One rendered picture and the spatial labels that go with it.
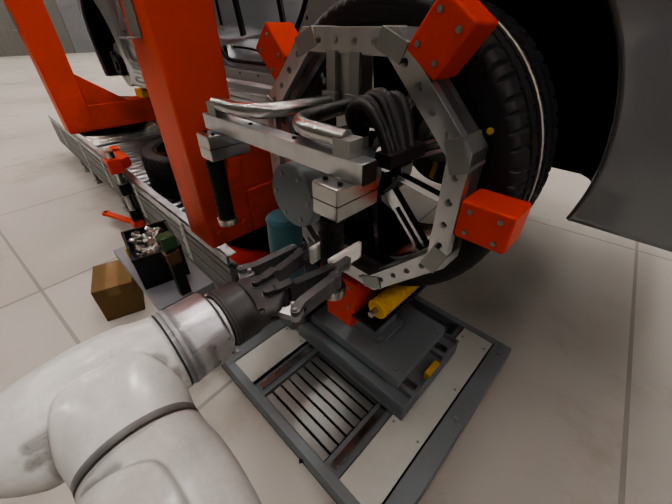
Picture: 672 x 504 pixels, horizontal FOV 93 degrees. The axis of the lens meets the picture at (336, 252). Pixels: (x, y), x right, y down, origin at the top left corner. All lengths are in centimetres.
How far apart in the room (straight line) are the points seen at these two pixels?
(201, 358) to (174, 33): 77
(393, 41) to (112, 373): 56
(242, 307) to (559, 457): 120
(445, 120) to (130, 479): 55
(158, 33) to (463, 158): 72
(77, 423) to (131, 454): 5
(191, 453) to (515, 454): 115
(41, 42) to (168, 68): 193
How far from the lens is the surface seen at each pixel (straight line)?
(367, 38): 63
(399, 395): 115
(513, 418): 140
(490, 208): 56
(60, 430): 35
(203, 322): 37
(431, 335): 121
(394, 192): 78
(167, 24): 96
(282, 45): 81
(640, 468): 152
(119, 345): 37
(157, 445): 32
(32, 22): 284
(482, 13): 58
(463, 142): 55
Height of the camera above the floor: 112
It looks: 36 degrees down
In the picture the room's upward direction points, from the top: straight up
